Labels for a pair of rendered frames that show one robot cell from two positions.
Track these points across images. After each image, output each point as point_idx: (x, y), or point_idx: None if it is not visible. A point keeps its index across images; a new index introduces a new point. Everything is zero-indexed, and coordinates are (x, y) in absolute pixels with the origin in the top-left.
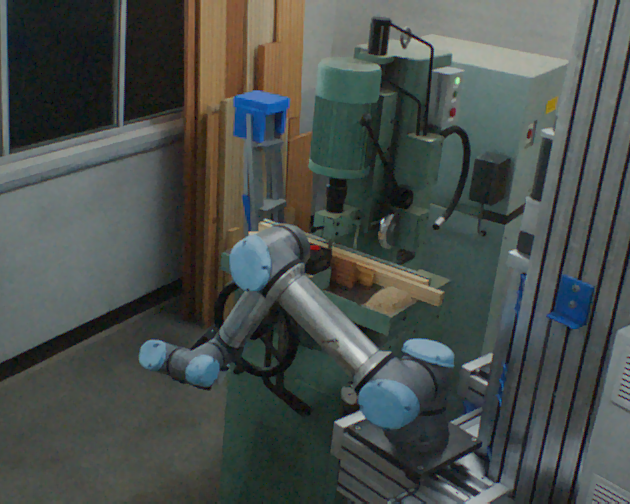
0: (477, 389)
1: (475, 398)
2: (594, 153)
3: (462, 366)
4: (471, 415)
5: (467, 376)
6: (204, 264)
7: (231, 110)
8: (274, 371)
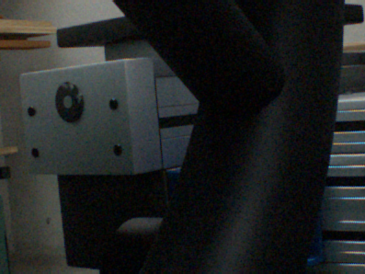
0: (184, 109)
1: (186, 144)
2: None
3: (126, 61)
4: (353, 98)
5: (149, 85)
6: None
7: None
8: (299, 256)
